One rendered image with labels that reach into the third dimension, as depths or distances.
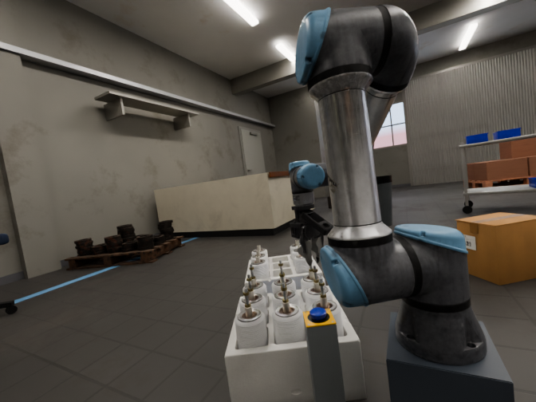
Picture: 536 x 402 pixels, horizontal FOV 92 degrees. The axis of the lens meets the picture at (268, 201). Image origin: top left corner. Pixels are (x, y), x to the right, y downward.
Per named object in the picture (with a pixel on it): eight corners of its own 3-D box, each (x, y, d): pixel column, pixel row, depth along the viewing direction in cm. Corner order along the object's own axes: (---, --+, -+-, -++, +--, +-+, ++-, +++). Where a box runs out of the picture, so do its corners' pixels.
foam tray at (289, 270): (313, 278, 168) (309, 251, 167) (326, 307, 130) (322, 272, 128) (253, 286, 168) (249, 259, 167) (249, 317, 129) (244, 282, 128)
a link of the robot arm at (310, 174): (335, 159, 76) (323, 162, 87) (298, 163, 75) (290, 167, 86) (338, 186, 77) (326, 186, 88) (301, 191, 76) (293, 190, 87)
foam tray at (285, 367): (333, 325, 114) (329, 285, 112) (367, 399, 75) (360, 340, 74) (246, 336, 114) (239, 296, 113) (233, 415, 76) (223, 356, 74)
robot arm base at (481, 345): (475, 323, 55) (471, 277, 54) (498, 374, 42) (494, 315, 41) (396, 314, 62) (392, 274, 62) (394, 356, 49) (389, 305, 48)
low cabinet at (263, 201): (225, 218, 561) (219, 183, 555) (318, 212, 463) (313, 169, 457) (161, 238, 414) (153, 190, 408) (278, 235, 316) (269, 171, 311)
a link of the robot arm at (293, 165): (289, 161, 86) (285, 163, 94) (294, 195, 87) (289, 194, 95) (313, 159, 87) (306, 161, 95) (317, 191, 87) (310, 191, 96)
